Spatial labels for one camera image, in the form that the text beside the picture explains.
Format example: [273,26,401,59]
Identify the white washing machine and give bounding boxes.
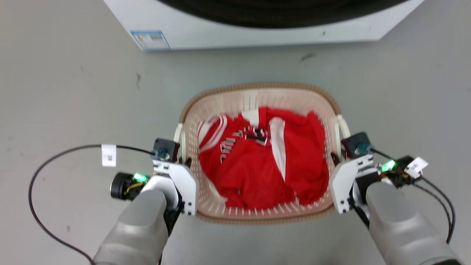
[103,0,426,52]

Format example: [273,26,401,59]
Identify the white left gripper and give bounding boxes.
[152,158,200,216]

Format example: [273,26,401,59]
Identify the beige plastic laundry basket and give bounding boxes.
[174,82,351,225]

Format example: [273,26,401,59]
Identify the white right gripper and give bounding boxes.
[328,152,374,215]

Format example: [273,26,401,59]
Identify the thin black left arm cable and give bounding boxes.
[28,144,155,265]

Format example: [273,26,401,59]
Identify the blue white energy label sticker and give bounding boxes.
[130,30,171,51]

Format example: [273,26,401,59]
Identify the white cable tag with print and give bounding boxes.
[101,144,117,167]
[404,157,429,180]

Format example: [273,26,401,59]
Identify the red white sports jersey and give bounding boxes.
[197,106,329,211]

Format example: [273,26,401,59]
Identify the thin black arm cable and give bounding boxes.
[411,183,452,225]
[28,144,155,265]
[371,148,457,245]

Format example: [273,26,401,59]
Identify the black round washing machine door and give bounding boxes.
[157,0,410,29]

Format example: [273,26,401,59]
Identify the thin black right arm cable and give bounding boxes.
[411,183,452,225]
[371,148,457,245]

